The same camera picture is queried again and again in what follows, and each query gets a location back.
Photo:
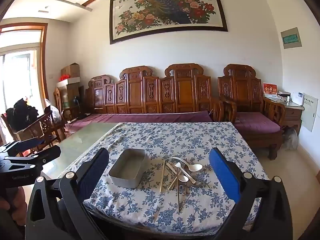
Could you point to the blue floral tablecloth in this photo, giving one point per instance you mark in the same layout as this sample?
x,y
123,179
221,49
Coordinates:
x,y
175,135

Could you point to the rectangular metal tray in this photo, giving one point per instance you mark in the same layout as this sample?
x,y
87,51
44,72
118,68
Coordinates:
x,y
125,170

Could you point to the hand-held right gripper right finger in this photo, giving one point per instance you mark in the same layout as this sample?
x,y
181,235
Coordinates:
x,y
222,175

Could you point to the white wall panel door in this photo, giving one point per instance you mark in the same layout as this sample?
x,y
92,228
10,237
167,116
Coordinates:
x,y
310,112

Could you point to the white plastic bag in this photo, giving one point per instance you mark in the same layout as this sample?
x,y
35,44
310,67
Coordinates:
x,y
51,110

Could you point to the wooden door frame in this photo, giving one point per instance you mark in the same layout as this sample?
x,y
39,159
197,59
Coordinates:
x,y
44,55

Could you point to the person's left hand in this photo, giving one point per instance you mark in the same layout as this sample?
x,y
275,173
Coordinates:
x,y
15,201

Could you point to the small cardboard box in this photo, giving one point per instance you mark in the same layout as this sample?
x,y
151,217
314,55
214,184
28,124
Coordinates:
x,y
71,71

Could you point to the carved wooden armchair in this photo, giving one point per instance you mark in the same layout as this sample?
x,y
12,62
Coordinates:
x,y
241,85

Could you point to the carved wooden sofa bench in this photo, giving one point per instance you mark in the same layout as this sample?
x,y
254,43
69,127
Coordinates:
x,y
135,90

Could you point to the red desk calendar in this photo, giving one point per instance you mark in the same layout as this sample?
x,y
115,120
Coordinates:
x,y
270,90

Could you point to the white plastic fork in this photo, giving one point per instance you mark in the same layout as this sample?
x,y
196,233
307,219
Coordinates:
x,y
177,165

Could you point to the dark tissue box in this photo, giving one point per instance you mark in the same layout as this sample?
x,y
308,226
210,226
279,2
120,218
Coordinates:
x,y
283,96

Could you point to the purple armchair cushion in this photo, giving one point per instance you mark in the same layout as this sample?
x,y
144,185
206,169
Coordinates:
x,y
255,122

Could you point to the long purple sofa cushion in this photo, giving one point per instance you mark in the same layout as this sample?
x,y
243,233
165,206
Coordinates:
x,y
150,117

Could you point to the wooden dining chair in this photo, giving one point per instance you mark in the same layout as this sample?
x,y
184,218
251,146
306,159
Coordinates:
x,y
42,127

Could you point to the grey wall breaker box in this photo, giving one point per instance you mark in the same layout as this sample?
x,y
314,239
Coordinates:
x,y
291,38

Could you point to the large cardboard box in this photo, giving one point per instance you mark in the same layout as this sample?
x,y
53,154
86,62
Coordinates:
x,y
71,92

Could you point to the black clothes pile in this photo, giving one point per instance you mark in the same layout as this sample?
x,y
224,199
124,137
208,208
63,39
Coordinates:
x,y
21,115

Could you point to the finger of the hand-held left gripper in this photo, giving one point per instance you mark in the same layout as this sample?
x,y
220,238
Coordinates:
x,y
45,156
37,143

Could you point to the framed peacock flower painting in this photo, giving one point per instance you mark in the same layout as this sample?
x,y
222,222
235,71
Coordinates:
x,y
162,10

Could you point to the wooden side table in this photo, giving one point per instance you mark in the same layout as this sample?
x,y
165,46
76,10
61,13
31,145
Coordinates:
x,y
292,115

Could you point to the metal spoon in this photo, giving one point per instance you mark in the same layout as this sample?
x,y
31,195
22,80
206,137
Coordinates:
x,y
195,183

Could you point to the grey fluffy duster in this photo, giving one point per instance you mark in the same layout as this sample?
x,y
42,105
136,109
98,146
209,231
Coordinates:
x,y
291,137

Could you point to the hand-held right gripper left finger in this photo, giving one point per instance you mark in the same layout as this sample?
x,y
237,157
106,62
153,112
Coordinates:
x,y
96,170

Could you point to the white ceramic spoon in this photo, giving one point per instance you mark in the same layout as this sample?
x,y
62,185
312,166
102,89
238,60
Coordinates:
x,y
196,168
183,178

